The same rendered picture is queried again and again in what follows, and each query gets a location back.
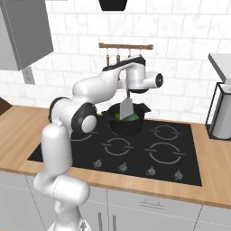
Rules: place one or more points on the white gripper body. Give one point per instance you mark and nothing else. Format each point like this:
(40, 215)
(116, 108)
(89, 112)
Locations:
(121, 84)

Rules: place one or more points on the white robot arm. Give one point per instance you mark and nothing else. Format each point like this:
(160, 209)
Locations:
(57, 150)

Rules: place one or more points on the yellow-green lime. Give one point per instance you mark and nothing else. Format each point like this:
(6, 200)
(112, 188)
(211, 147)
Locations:
(117, 116)

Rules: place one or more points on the green broccoli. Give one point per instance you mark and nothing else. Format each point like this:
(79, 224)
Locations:
(133, 117)

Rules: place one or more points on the black pot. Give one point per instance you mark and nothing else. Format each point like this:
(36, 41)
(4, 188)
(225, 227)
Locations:
(126, 127)

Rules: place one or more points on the hanging kitchen tool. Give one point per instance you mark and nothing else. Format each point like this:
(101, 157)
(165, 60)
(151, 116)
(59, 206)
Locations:
(129, 54)
(140, 53)
(107, 59)
(118, 57)

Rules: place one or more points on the black hob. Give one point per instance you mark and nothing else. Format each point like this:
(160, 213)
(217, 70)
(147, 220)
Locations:
(141, 156)

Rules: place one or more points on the black range hood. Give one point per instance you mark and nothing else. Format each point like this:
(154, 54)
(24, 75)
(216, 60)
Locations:
(113, 4)

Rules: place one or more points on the grey hob knob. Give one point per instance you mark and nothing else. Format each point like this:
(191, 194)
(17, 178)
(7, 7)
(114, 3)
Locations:
(97, 163)
(178, 175)
(150, 171)
(122, 167)

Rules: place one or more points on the dark brown object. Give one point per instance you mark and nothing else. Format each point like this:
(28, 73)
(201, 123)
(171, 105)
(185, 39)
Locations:
(3, 106)

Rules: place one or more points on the grey cupboard door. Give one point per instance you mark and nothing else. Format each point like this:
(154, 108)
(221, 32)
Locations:
(156, 222)
(97, 204)

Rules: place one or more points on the grey drawer front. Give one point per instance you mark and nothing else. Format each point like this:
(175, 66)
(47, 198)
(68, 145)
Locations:
(180, 201)

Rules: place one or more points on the grey cabinet front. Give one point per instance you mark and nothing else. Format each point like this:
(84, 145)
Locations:
(215, 219)
(15, 204)

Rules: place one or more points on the wooden tool rail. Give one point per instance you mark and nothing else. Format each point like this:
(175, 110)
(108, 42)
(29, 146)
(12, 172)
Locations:
(126, 46)

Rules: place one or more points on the grey wall socket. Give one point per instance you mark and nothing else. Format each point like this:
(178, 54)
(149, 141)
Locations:
(29, 75)

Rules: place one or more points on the grey wall cupboard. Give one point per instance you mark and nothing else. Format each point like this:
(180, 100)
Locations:
(21, 33)

